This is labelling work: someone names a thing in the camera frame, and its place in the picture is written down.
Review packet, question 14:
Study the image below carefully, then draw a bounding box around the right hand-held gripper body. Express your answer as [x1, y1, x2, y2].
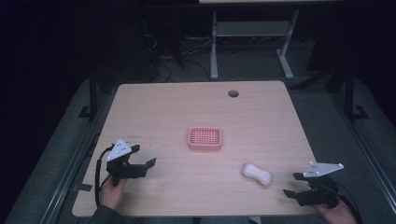
[297, 161, 346, 209]

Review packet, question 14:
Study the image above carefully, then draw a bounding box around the black metal stand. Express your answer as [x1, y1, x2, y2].
[342, 66, 370, 123]
[78, 69, 101, 121]

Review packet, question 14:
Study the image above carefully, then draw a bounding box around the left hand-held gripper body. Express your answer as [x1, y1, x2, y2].
[106, 138, 140, 188]

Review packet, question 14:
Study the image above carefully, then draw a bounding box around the bundle of floor cables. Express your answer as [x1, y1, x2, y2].
[143, 33, 213, 84]

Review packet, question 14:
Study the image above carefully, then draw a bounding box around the pink soap dish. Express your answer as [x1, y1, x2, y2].
[187, 126, 223, 152]

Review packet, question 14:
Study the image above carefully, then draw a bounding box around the white metal table frame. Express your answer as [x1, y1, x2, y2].
[209, 8, 301, 81]

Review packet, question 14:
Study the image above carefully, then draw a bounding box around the white soap bar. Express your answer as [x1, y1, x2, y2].
[242, 161, 274, 188]

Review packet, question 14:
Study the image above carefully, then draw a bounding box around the aluminium frame rail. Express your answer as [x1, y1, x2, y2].
[329, 92, 396, 206]
[39, 91, 117, 224]

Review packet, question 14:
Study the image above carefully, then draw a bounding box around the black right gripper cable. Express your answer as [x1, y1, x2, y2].
[334, 181, 363, 224]

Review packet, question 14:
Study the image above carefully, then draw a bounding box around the person's left hand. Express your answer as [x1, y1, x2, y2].
[99, 177, 129, 211]

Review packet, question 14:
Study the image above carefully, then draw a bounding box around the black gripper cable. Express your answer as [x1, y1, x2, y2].
[334, 181, 363, 224]
[94, 145, 115, 208]

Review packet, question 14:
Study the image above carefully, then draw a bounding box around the black tape strip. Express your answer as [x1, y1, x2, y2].
[72, 183, 94, 193]

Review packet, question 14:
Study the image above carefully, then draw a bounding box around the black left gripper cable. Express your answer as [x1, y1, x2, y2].
[94, 145, 115, 208]

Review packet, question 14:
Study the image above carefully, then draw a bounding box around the person's right hand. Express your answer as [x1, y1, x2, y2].
[314, 199, 359, 224]

